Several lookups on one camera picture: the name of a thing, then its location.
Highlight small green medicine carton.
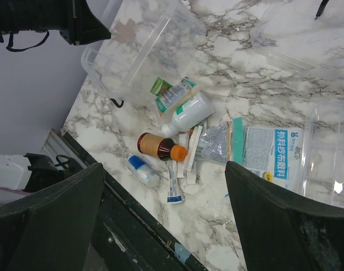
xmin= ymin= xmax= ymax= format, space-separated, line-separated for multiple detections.
xmin=150 ymin=77 xmax=172 ymax=96

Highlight small blue white tube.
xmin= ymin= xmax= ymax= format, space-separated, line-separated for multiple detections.
xmin=166 ymin=160 xmax=185 ymax=204

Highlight white plastic bottle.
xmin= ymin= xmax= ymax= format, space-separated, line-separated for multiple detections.
xmin=162 ymin=92 xmax=215 ymax=137

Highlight grey zip bag green header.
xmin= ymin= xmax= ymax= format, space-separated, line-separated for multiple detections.
xmin=195 ymin=117 xmax=245 ymax=164

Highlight white gauze roll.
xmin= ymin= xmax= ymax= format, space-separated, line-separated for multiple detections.
xmin=127 ymin=155 xmax=160 ymax=188

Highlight amber bottle orange cap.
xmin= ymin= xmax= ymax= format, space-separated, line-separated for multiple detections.
xmin=137 ymin=133 xmax=188 ymax=162

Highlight blue white gauze dressing pack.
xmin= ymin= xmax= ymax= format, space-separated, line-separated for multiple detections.
xmin=242 ymin=126 xmax=304 ymax=189

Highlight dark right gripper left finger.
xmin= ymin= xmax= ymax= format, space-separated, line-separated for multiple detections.
xmin=0 ymin=163 xmax=105 ymax=270

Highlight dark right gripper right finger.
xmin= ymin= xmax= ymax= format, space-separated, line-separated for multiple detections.
xmin=225 ymin=161 xmax=344 ymax=270

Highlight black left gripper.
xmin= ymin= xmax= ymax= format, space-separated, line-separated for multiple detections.
xmin=0 ymin=0 xmax=111 ymax=45

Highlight white paper sachets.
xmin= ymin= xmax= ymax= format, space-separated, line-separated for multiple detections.
xmin=177 ymin=125 xmax=203 ymax=185

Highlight clear plastic medicine box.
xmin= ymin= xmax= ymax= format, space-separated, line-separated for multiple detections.
xmin=81 ymin=1 xmax=206 ymax=106

